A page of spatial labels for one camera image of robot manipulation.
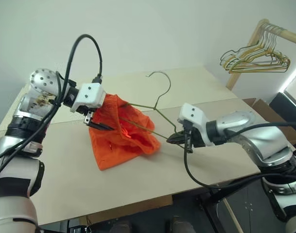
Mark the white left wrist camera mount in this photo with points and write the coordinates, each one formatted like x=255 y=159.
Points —
x=90 y=94

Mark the dark grey cabinet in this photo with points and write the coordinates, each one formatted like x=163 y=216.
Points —
x=249 y=208

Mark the flat brown cardboard panel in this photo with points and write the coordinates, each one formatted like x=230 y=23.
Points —
x=128 y=211

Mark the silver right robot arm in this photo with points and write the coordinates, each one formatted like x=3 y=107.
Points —
x=254 y=136

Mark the orange shorts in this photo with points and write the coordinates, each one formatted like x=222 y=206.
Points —
x=118 y=150

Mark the open brown cardboard box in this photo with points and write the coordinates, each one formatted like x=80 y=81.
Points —
x=262 y=109

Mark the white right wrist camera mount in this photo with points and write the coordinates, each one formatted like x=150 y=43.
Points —
x=194 y=116

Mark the black box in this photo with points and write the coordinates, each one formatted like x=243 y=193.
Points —
x=288 y=106

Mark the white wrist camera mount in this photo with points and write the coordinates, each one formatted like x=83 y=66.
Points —
x=90 y=94
x=194 y=116

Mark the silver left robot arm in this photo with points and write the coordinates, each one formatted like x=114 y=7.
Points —
x=16 y=150

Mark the light wooden clothes rack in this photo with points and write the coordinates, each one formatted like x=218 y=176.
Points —
x=245 y=55

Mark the light wooden stick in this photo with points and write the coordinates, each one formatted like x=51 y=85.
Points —
x=232 y=216

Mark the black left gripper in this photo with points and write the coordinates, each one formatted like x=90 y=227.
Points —
x=85 y=110

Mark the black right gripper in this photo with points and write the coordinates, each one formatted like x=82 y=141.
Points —
x=196 y=140

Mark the dark rounded shape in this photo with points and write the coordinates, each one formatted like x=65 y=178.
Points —
x=121 y=228
x=180 y=224

